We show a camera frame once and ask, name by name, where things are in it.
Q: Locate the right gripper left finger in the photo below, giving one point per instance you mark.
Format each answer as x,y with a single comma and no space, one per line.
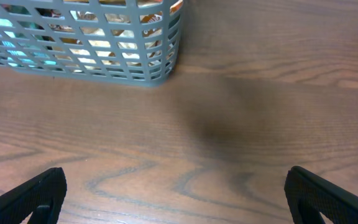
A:
40,199

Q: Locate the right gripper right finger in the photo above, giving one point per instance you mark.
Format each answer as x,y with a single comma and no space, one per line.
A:
310,198

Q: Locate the mushroom pouch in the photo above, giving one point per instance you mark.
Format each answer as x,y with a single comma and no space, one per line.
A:
130,34

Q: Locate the teal snack pouch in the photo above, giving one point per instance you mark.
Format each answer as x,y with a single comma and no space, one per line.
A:
13,50

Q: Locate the grey plastic basket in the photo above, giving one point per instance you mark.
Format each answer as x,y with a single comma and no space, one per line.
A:
25,16

